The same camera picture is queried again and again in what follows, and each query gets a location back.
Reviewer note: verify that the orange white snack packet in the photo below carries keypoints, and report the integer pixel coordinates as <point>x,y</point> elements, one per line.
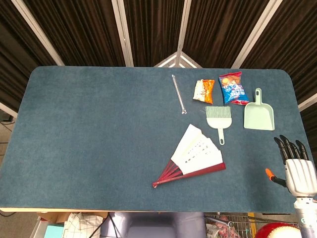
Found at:
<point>204,91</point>

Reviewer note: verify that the red ribbed paper folding fan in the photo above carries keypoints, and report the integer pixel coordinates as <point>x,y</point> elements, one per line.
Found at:
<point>198,156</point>

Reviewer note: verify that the mint green dustpan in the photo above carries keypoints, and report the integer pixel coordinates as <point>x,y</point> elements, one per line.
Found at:
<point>258,116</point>

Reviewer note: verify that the teal box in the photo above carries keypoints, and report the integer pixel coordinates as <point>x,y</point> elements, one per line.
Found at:
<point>53,231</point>

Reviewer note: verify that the clear wrapped straw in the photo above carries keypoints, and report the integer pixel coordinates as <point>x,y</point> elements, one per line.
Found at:
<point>178,95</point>

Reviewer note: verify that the blue red snack packet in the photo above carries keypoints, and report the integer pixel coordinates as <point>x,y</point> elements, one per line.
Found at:
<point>234,89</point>

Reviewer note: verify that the white checked cloth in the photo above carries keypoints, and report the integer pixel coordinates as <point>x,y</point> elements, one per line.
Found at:
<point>79,224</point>

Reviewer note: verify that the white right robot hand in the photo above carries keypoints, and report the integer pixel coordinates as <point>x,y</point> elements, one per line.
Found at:
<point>299,176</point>

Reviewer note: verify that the brown cardboard box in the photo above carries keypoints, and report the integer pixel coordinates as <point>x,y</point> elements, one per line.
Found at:
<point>54,217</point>

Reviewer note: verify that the purple robot torso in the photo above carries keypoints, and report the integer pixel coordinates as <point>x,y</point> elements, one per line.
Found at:
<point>153,225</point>

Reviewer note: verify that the dark brown pleated curtain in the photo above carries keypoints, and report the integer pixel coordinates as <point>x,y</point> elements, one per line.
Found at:
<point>86,32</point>

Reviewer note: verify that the mint green hand brush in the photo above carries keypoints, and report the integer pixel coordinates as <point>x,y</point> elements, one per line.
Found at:
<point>219,121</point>

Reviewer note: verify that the white triangular frame foot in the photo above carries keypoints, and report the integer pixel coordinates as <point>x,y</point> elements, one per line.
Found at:
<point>177,59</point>

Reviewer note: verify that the white partition frame post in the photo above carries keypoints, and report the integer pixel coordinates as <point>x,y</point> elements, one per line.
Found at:
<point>308,102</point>
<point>184,24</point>
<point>257,32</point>
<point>7,109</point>
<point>122,32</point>
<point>36,29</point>

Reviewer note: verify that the blue felt table cover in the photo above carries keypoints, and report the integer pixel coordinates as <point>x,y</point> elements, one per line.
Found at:
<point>99,136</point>

